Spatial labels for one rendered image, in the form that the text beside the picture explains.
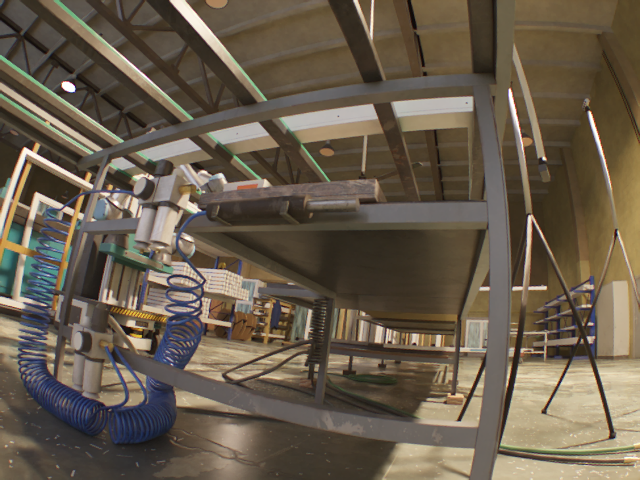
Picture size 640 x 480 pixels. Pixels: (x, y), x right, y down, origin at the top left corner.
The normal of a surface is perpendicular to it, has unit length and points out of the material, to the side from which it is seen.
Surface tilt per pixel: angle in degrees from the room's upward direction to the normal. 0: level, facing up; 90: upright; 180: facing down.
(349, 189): 90
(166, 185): 90
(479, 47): 180
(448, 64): 90
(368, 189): 90
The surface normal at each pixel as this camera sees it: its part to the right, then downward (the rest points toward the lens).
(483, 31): -0.12, 0.95
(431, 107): -0.39, -0.31
